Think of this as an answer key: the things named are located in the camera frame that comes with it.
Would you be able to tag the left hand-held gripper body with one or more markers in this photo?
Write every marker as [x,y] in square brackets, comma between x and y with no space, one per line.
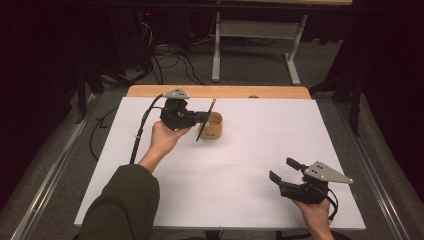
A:
[176,116]

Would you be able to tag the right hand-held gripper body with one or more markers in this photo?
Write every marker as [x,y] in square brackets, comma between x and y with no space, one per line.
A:
[300,192]

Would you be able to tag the black pen with orange end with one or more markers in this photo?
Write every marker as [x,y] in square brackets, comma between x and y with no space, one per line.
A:
[212,106]

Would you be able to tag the round wooden pen holder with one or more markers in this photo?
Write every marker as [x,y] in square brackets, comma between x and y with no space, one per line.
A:
[213,128]

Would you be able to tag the person's left hand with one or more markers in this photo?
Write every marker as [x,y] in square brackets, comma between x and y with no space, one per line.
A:
[163,138]

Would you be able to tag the person's right hand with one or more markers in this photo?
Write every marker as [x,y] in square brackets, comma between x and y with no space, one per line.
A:
[315,215]

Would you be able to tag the wooden table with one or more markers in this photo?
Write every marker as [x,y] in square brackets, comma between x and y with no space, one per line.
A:
[233,91]

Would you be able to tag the white board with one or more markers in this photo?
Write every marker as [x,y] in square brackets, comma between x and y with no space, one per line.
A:
[233,186]

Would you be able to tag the black metal stand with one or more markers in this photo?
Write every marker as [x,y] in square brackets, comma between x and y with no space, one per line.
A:
[81,96]
[356,106]

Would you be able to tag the black equipment cabinet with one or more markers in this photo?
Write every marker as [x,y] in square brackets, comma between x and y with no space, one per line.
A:
[173,30]

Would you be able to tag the white-framed desk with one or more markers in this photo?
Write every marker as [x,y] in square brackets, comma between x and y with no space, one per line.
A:
[256,29]

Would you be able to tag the dark curtain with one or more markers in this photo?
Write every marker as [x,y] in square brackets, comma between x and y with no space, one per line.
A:
[396,83]
[33,83]

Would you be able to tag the aluminium rail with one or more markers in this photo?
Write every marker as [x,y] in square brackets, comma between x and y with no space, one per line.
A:
[50,173]
[376,186]

